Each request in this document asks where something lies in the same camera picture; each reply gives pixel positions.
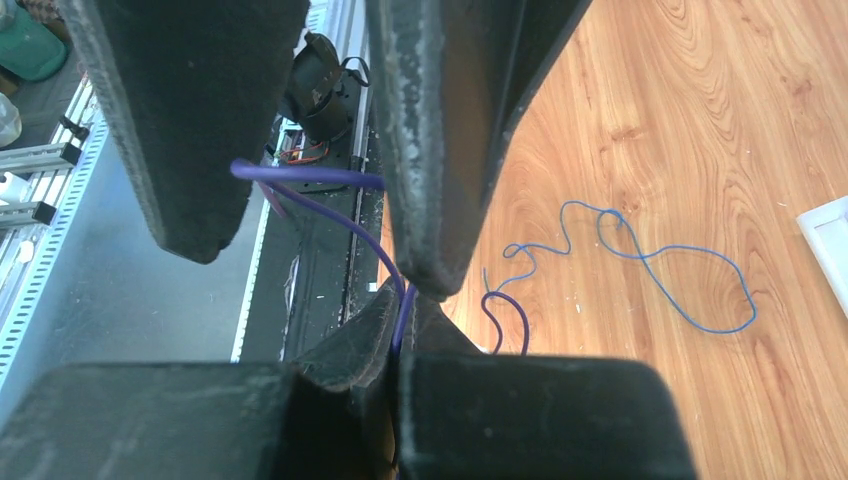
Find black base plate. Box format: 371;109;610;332
230;187;379;362

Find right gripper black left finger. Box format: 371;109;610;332
1;282;399;479

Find white three-compartment bin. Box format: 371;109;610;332
796;196;847;312

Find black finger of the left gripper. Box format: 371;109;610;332
58;0;309;264
366;1;588;301

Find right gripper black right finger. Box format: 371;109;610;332
397;294;697;479

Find grey slotted cable duct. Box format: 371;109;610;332
1;78;109;384

